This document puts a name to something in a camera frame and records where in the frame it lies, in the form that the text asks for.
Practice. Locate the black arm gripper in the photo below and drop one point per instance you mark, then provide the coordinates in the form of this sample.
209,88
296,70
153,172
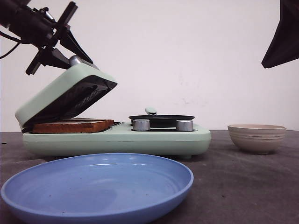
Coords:
39,28

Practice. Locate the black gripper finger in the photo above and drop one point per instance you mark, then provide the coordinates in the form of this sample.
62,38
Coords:
284,46

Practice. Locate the toast slice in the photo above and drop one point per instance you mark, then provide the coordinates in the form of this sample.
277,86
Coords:
88,119
74,126

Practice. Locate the beige ribbed bowl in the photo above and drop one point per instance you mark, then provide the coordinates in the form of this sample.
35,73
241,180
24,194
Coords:
257,138

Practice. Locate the mint green breakfast maker base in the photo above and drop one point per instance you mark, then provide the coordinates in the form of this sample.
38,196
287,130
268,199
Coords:
121,138

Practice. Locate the left silver control knob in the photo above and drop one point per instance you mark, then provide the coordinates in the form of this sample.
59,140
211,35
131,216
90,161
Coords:
141,124

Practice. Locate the silver control knob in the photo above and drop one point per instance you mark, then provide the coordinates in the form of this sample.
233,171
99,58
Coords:
141,124
184,125

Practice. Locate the black round frying pan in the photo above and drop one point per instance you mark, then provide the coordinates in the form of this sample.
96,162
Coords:
160,121

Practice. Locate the right silver control knob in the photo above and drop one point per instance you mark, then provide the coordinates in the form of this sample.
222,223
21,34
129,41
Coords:
184,125

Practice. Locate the blue round plate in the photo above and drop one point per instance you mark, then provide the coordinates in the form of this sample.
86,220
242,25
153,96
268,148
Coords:
98,189

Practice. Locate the grey table cloth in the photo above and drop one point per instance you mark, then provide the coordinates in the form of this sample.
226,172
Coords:
230,186

